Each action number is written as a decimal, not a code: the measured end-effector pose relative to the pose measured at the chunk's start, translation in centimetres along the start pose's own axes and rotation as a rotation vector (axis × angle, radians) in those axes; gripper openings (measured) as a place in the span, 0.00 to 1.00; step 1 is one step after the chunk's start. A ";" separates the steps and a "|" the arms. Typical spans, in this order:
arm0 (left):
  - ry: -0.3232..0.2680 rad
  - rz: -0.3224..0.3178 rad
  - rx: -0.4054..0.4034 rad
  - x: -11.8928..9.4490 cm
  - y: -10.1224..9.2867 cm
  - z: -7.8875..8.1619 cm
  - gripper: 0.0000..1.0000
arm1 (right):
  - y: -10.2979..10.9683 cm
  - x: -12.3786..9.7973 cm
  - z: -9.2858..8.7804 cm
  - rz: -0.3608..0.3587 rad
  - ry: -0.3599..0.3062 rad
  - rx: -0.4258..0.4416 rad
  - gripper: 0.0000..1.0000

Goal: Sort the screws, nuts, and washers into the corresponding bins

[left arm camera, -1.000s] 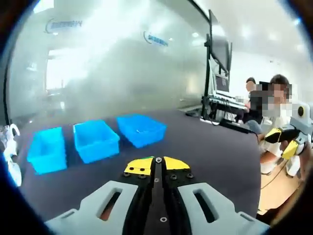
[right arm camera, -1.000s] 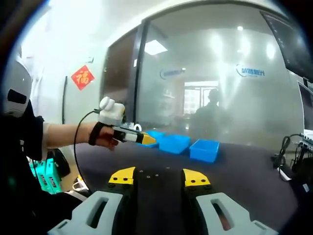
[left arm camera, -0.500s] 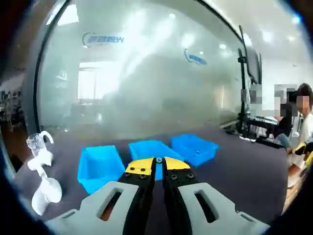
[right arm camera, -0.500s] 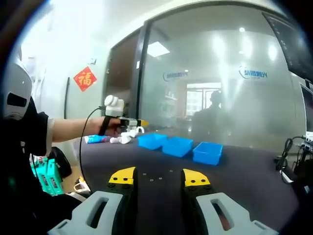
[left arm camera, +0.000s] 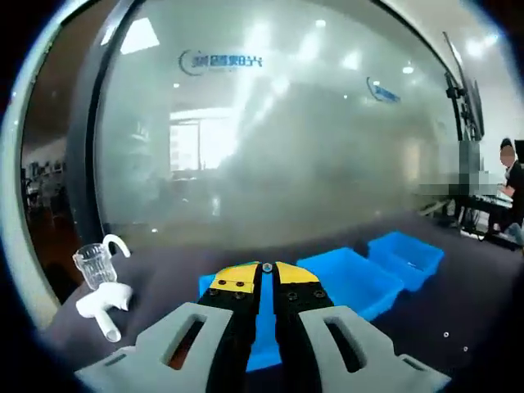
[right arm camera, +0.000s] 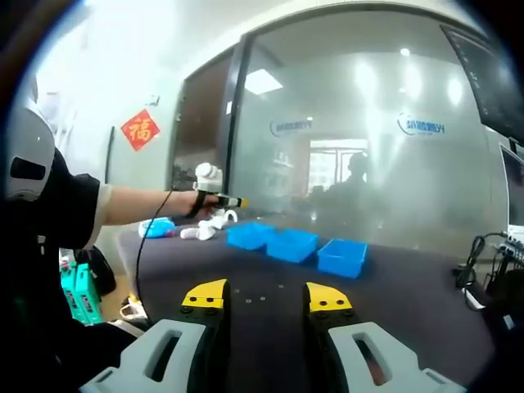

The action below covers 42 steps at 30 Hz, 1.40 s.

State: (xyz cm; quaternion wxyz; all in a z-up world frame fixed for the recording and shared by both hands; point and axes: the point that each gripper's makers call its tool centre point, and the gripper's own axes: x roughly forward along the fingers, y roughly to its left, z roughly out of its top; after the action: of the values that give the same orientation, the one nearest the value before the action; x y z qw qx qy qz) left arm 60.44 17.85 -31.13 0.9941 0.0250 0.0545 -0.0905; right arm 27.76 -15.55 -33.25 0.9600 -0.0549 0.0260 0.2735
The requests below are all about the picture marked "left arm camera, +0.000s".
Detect screws nuts and washers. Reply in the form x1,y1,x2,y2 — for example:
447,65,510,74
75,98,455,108
441,330,470,354

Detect white plastic pipe fitting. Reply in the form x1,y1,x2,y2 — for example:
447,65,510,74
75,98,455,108
75,282,134,343

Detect large black monitor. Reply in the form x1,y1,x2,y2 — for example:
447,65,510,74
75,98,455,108
443,31,486,142

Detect blue plastic bin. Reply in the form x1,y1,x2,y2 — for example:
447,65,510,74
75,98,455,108
296,246,405,323
198,269,284,373
367,231,445,292

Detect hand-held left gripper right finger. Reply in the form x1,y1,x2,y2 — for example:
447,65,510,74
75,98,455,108
273,260,452,393

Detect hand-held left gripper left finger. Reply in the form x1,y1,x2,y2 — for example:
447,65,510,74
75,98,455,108
75,261,263,393

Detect desk electronics rack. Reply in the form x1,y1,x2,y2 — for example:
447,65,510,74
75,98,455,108
470,192,517,211

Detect clear glass mug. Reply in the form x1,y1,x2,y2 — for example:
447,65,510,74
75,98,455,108
72,242,120,291

